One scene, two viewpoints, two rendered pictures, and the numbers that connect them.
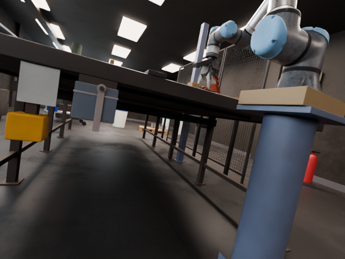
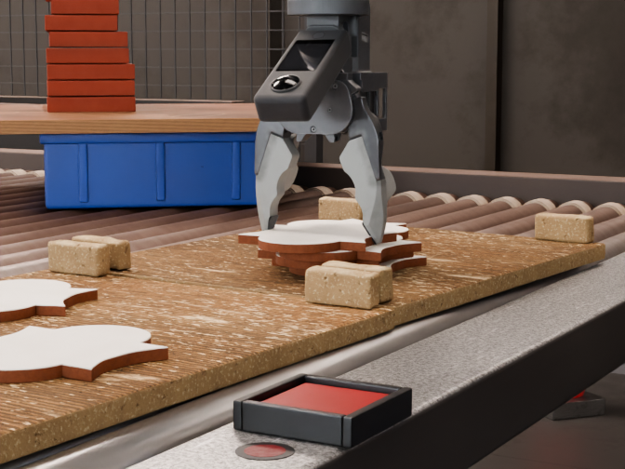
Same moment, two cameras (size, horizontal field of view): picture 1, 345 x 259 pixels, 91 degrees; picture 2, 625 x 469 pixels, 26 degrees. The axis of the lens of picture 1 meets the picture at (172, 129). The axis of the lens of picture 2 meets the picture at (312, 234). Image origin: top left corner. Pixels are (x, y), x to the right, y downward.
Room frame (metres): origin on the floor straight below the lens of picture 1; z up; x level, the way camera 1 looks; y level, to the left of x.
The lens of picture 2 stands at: (0.10, 0.56, 1.13)
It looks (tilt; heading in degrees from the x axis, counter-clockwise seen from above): 8 degrees down; 324
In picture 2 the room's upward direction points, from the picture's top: straight up
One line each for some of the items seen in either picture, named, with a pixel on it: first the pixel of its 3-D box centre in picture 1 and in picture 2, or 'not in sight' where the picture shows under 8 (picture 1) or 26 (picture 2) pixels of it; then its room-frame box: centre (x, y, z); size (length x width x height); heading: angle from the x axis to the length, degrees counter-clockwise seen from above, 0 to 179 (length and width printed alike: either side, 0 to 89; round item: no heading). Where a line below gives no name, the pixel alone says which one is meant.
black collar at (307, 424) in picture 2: (155, 75); (324, 408); (0.70, 0.11, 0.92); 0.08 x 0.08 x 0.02; 24
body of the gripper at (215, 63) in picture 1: (210, 66); (331, 71); (1.05, -0.16, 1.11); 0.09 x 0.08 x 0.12; 119
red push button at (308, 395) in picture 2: not in sight; (324, 410); (0.70, 0.11, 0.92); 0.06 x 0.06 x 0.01; 24
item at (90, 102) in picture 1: (95, 104); not in sight; (0.61, 0.29, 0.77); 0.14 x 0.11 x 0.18; 114
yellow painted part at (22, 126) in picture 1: (32, 102); not in sight; (0.54, 0.45, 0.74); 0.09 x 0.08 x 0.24; 114
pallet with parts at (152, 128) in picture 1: (153, 127); not in sight; (6.86, 0.78, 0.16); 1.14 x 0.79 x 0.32; 105
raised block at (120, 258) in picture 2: not in sight; (100, 252); (1.16, 0.01, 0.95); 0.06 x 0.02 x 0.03; 19
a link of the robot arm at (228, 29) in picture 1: (227, 33); not in sight; (0.96, -0.20, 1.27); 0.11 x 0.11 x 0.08; 19
